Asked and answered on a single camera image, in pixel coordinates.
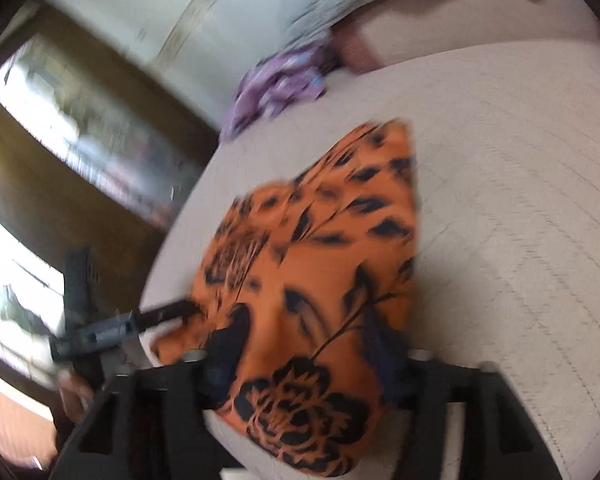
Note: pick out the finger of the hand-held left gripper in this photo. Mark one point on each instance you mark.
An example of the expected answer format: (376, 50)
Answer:
(165, 312)

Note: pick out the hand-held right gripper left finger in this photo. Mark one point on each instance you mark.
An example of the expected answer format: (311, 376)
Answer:
(227, 355)

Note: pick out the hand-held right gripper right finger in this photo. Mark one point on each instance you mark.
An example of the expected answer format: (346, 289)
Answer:
(397, 365)

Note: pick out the orange floral shirt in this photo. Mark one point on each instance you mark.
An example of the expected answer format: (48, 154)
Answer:
(320, 270)

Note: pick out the person's left hand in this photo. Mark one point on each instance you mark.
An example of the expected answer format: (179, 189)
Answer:
(75, 397)

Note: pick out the wooden door with glass pane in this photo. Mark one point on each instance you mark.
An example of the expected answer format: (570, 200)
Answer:
(80, 125)

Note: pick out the bed with pale sheet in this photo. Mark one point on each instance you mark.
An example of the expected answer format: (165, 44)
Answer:
(505, 200)

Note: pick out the purple printed cloth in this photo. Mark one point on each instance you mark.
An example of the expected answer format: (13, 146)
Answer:
(275, 87)

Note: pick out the pink pillow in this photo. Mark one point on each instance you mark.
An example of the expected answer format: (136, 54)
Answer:
(430, 20)

